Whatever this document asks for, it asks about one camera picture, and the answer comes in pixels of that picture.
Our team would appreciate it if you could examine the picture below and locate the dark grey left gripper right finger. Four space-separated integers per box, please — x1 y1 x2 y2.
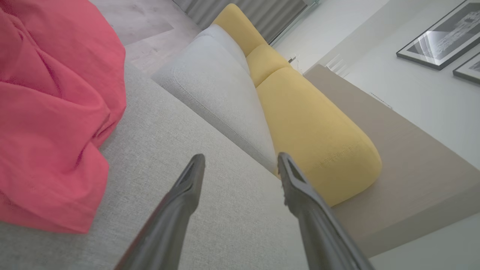
277 152 375 270

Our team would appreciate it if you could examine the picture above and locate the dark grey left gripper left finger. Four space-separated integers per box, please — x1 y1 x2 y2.
114 154 206 270

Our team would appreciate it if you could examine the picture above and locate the red shirt with white sleeves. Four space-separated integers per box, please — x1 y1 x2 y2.
0 0 127 234

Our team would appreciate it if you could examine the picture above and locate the large yellow sofa cushion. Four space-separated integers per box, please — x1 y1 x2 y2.
257 67 383 207

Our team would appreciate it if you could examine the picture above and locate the grey sofa back cushion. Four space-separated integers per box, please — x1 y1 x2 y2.
151 23 280 175

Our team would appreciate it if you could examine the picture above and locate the small yellow sofa cushion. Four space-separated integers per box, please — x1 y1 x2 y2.
212 3 268 57

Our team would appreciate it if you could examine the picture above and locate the grey pleated curtain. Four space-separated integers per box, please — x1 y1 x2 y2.
174 0 314 44

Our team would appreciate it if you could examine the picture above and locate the black framed monochrome picture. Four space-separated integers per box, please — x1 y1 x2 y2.
396 0 480 71
452 52 480 84

